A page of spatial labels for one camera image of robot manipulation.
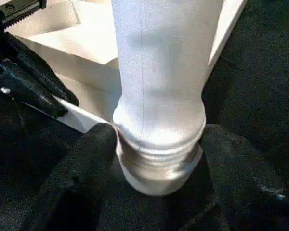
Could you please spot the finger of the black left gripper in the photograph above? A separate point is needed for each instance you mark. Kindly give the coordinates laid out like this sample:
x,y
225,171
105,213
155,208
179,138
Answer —
x,y
24,94

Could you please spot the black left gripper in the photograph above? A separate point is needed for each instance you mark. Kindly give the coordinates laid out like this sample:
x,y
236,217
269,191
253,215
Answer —
x,y
14,9

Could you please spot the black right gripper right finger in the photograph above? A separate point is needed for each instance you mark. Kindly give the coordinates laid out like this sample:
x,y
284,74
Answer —
x,y
250,187

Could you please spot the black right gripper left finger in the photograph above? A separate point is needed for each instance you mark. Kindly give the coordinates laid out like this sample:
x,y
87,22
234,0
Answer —
x,y
72,187

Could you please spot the white plastic table top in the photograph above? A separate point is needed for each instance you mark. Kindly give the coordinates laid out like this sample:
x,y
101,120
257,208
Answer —
x,y
67,29

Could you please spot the white plastic table leg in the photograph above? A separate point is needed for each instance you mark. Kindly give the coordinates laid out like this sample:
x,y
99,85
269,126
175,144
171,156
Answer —
x,y
164,72

